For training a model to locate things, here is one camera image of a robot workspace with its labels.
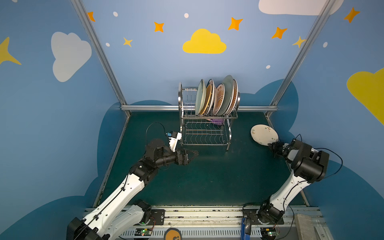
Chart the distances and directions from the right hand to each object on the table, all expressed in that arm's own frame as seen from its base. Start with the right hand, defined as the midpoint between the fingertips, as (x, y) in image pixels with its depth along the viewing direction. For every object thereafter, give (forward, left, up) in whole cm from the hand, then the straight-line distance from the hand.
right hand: (269, 141), depth 102 cm
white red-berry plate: (+9, +1, -4) cm, 10 cm away
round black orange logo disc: (-56, +60, -2) cm, 82 cm away
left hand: (-26, +52, +24) cm, 63 cm away
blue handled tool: (-51, +26, +4) cm, 57 cm away
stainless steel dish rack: (+5, +48, +4) cm, 49 cm away
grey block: (-50, -3, 0) cm, 50 cm away
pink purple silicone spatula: (+15, +35, +2) cm, 38 cm away
